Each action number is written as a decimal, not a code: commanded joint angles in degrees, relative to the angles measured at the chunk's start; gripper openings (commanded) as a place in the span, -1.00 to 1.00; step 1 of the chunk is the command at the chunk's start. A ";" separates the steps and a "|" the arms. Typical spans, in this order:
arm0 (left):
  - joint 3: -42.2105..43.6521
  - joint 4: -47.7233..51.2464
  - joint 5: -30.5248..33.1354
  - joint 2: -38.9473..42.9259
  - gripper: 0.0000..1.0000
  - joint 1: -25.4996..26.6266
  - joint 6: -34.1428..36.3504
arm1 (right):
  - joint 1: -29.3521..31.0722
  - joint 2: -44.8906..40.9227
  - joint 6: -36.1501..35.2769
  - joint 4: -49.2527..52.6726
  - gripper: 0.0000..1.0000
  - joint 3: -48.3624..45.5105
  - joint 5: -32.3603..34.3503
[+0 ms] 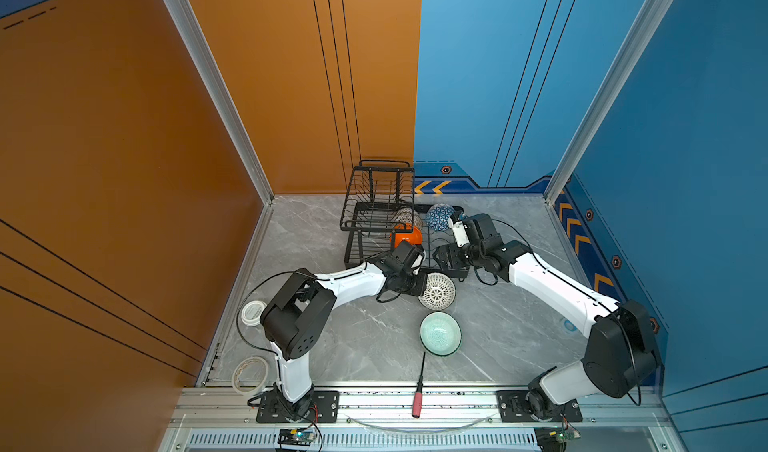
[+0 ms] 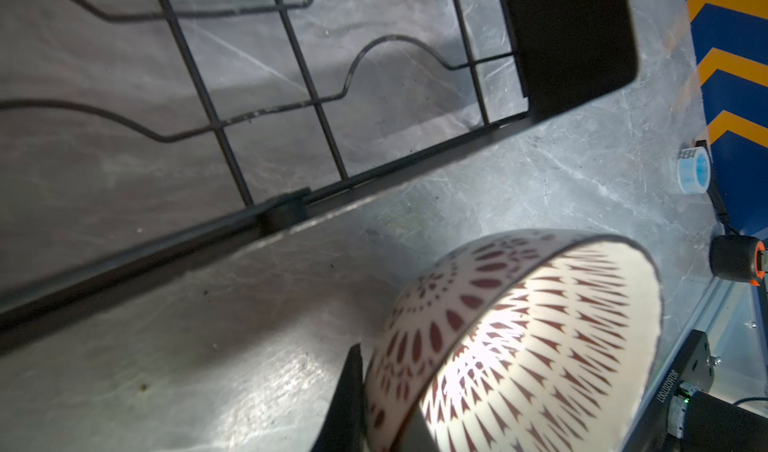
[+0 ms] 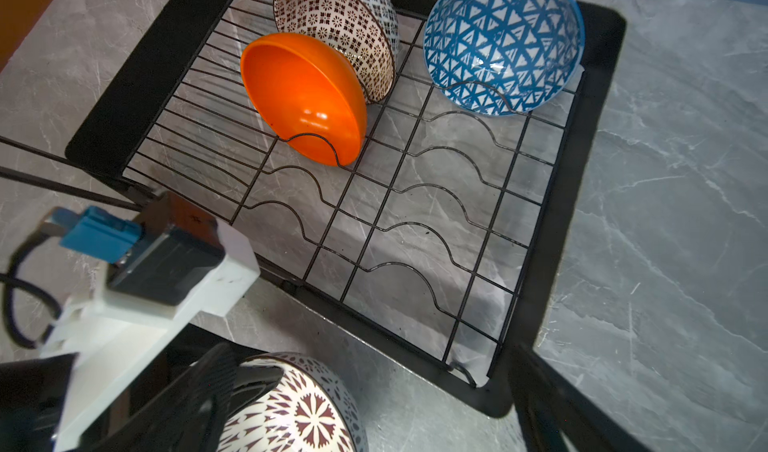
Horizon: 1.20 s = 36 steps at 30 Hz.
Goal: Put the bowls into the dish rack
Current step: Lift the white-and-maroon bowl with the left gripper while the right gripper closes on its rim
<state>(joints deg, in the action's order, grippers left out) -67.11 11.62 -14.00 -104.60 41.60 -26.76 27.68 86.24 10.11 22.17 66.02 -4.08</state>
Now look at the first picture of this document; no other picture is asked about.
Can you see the aluminium corner post left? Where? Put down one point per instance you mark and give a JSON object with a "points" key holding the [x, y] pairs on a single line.
{"points": [[193, 37]]}

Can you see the blue tape roll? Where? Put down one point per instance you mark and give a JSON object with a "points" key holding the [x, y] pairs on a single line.
{"points": [[569, 326]]}

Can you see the green circuit board left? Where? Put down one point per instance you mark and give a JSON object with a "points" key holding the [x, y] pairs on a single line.
{"points": [[297, 439]]}

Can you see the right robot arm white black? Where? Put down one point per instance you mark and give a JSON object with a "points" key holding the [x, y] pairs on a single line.
{"points": [[621, 351]]}

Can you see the aluminium corner post right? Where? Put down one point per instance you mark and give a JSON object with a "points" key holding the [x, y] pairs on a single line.
{"points": [[642, 30]]}

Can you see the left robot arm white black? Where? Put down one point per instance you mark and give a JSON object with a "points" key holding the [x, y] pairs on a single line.
{"points": [[295, 317]]}

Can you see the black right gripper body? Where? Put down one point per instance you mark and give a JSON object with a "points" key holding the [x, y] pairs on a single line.
{"points": [[458, 257]]}

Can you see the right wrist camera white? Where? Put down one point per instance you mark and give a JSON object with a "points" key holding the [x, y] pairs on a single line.
{"points": [[459, 232]]}

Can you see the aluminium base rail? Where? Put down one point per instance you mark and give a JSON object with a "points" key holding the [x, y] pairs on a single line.
{"points": [[369, 416]]}

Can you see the beige masking tape roll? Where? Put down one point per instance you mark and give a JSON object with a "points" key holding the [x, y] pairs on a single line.
{"points": [[250, 376]]}

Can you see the white maroon patterned bowl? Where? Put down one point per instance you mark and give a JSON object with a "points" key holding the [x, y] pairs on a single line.
{"points": [[439, 292]]}

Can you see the red handled screwdriver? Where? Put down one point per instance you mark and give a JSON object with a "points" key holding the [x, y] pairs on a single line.
{"points": [[418, 392]]}

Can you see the orange bowl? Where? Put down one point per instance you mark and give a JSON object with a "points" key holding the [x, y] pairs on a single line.
{"points": [[408, 233]]}

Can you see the black wire dish rack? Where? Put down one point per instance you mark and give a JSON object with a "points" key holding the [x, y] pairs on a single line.
{"points": [[376, 190]]}

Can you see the white tape roll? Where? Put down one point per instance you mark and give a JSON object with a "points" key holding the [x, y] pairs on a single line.
{"points": [[251, 312]]}

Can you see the blue triangle patterned bowl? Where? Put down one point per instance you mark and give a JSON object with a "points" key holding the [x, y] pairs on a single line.
{"points": [[439, 217]]}

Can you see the beige brown patterned bowl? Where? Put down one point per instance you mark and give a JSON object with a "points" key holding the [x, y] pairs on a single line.
{"points": [[409, 216]]}

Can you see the circuit board right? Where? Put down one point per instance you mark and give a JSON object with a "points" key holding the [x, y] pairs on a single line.
{"points": [[556, 439]]}

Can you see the mint green bowl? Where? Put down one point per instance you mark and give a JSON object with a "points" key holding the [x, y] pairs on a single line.
{"points": [[440, 334]]}

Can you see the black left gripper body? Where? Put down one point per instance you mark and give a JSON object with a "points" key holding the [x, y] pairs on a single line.
{"points": [[415, 284]]}

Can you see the aluminium corner post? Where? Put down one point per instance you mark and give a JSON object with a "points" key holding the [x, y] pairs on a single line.
{"points": [[642, 30], [193, 37]]}

